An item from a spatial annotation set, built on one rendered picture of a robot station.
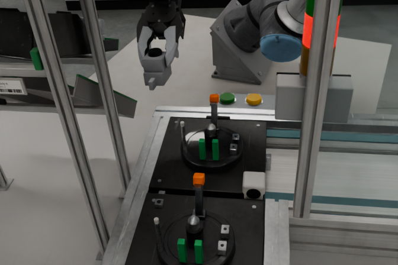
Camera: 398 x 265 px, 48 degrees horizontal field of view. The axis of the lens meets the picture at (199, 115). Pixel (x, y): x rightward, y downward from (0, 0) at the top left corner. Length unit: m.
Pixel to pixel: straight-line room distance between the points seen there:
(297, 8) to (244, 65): 0.29
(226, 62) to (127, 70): 0.35
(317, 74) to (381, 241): 0.41
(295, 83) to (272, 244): 0.30
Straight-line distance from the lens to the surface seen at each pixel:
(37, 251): 1.05
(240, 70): 1.42
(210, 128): 0.95
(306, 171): 0.82
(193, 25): 1.80
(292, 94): 0.74
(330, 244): 0.97
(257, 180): 0.91
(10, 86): 0.74
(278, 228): 0.89
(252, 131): 1.06
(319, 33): 0.65
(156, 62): 0.95
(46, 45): 0.67
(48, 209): 1.12
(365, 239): 0.95
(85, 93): 0.89
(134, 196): 0.96
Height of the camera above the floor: 1.64
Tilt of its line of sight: 37 degrees down
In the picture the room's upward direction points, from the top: 4 degrees counter-clockwise
